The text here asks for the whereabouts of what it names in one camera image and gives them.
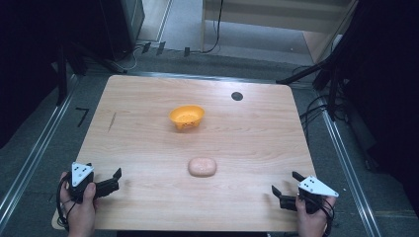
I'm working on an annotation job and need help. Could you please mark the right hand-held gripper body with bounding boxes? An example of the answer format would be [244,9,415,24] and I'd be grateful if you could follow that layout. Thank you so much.
[279,175,340,215]

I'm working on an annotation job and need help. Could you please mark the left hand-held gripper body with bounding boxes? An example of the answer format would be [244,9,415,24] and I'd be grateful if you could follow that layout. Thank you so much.
[67,161,121,201]

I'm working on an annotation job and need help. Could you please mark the pale pink bread bun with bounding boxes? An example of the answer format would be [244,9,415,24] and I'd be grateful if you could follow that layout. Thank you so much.
[187,156,218,179]

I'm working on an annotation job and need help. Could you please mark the orange plastic bowl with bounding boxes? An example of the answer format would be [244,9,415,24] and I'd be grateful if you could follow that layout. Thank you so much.
[168,104,207,131]

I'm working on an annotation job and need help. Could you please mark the person's right hand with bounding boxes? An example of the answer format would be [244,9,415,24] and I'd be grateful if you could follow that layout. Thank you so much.
[294,196,337,237]

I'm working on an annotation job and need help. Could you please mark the person's left hand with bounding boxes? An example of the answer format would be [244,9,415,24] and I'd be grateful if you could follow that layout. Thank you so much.
[58,172,99,237]

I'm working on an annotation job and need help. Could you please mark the black tripod stand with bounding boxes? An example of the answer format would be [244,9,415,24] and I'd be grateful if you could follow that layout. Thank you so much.
[52,40,88,107]

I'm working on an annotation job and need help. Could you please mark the black stand leg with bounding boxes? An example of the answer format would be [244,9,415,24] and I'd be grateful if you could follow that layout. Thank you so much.
[276,58,334,86]

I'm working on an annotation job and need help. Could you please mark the black curtain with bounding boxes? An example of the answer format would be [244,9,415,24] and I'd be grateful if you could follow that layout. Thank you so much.
[0,0,103,150]
[324,0,419,218]

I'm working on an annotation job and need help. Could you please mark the dark cabinet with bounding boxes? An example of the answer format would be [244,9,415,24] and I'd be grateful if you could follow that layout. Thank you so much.
[98,0,146,62]

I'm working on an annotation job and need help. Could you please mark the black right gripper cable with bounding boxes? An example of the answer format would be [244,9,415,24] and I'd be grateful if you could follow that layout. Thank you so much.
[309,197,336,237]

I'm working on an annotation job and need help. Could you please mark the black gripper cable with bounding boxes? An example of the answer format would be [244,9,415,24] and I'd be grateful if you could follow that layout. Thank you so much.
[55,176,77,232]
[309,197,336,237]

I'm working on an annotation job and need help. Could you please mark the metal floor rail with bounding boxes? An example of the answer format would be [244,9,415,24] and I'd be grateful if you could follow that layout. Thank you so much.
[319,108,383,237]
[0,74,79,228]
[129,70,281,85]

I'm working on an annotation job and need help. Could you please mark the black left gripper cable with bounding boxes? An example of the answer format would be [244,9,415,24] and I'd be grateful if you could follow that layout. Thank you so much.
[55,176,77,232]

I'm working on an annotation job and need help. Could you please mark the black floor cables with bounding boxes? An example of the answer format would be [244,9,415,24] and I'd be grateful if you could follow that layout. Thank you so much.
[297,93,332,136]

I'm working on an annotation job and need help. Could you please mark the white floor cable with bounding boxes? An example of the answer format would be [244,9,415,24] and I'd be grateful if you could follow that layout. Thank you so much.
[123,44,146,72]

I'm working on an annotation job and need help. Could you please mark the beige wooden frame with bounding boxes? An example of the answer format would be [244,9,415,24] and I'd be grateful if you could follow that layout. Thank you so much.
[200,0,360,64]

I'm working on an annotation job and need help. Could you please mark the black hanging cable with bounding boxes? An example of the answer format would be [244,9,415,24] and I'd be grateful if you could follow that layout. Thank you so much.
[200,0,225,54]

